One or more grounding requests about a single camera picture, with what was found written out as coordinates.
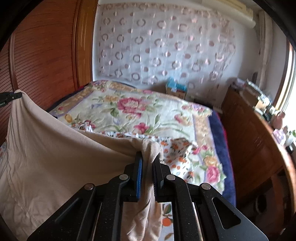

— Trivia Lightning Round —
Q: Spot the floral blanket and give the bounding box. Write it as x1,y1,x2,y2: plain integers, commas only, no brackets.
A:
50,80,226,195

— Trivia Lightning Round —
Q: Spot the tied-back window curtain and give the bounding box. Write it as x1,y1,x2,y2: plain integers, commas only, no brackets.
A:
257,10,273,93

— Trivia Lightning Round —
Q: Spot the wall air conditioner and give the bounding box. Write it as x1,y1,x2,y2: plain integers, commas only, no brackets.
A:
239,0,257,28

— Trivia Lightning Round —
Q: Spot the beige printed t-shirt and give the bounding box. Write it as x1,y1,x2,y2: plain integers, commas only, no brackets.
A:
0,90,164,241

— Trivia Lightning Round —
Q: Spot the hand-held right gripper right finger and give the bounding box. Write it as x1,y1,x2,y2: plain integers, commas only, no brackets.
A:
153,158,269,241

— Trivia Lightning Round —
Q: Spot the cardboard box with blue packs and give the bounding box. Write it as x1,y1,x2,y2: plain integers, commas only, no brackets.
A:
165,77,187,99

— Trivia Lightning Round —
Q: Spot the stack of papers and boxes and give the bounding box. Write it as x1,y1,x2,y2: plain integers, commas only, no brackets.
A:
231,77,271,109

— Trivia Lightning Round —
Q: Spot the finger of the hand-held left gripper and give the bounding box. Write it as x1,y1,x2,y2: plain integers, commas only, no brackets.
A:
0,91,22,107

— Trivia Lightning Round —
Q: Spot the circle-patterned sheer curtain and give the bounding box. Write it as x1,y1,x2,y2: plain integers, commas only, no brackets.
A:
97,3,236,100

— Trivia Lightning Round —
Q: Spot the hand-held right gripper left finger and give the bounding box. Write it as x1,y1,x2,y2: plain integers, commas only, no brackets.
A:
26,152,142,241

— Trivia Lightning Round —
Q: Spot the orange-print white bed sheet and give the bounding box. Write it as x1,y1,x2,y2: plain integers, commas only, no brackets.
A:
74,120,197,241

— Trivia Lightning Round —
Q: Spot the wooden slatted wardrobe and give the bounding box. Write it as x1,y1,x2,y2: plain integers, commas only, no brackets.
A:
0,0,97,144

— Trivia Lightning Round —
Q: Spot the window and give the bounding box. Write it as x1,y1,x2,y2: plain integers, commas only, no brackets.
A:
275,39,296,116

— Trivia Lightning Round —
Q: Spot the floral quilt bed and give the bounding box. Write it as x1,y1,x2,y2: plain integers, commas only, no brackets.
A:
47,85,237,204

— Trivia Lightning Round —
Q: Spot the long wooden cabinet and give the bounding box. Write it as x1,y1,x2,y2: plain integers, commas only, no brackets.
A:
220,86,296,232

